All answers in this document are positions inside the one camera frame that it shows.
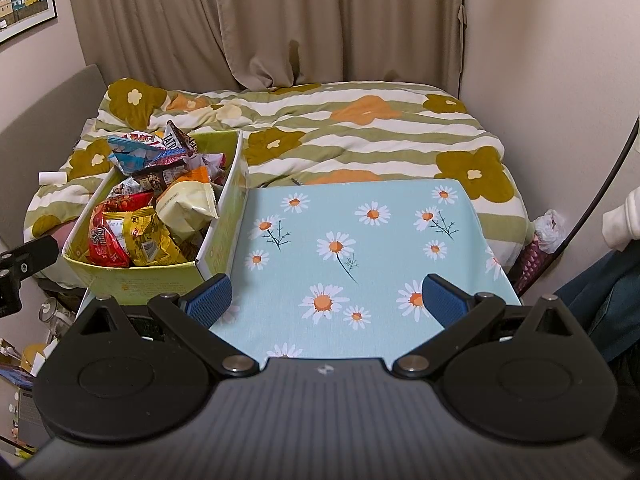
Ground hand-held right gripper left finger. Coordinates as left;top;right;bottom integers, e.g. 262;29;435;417
75;274;261;376

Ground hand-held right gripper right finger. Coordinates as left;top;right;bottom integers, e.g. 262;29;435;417
392;274;581;377

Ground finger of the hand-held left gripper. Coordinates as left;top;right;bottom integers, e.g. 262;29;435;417
0;236;59;281

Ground green cardboard box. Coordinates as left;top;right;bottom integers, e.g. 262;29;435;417
61;129;251;306

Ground pile of snack packets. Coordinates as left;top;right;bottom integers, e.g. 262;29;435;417
89;120;228;268

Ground clear jar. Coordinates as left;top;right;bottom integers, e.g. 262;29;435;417
41;297;76;336

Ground yellow round container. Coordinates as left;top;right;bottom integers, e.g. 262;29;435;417
22;342;49;376

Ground blue daisy print tablecloth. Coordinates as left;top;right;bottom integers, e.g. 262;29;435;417
207;178;523;359

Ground basket with white bag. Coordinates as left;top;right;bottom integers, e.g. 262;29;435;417
515;237;556;296

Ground white plastic bag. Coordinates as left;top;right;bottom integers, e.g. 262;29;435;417
535;209;568;253

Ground grey upholstered headboard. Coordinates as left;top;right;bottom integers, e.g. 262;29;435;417
0;64;108;251

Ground person's blue jeans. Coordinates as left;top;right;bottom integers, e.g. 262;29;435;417
555;247;640;363

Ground floral striped blanket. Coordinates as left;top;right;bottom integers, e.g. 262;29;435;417
22;77;531;281

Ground beige curtain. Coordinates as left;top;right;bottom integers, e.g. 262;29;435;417
65;0;468;98

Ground black cable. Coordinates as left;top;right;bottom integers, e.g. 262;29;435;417
515;119;640;288

